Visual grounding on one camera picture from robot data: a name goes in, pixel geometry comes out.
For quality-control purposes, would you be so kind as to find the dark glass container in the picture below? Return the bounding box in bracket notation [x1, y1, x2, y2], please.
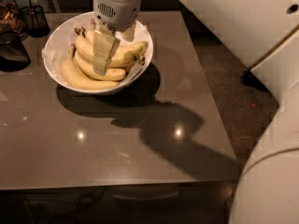
[0, 31, 31, 72]

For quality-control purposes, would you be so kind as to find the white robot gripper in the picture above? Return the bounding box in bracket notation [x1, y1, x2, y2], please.
[93, 0, 141, 76]

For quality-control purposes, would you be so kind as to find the white round bowl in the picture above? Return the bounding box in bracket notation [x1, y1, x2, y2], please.
[43, 12, 153, 95]

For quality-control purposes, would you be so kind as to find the rearmost yellow banana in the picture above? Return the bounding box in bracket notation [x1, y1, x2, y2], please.
[117, 41, 148, 54]

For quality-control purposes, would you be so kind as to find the jar with brown contents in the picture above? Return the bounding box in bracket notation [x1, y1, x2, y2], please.
[0, 0, 27, 39]

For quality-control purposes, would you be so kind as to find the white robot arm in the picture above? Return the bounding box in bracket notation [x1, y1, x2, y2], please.
[179, 0, 299, 224]

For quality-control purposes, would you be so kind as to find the black mesh cup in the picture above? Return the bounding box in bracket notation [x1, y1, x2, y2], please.
[21, 6, 50, 37]

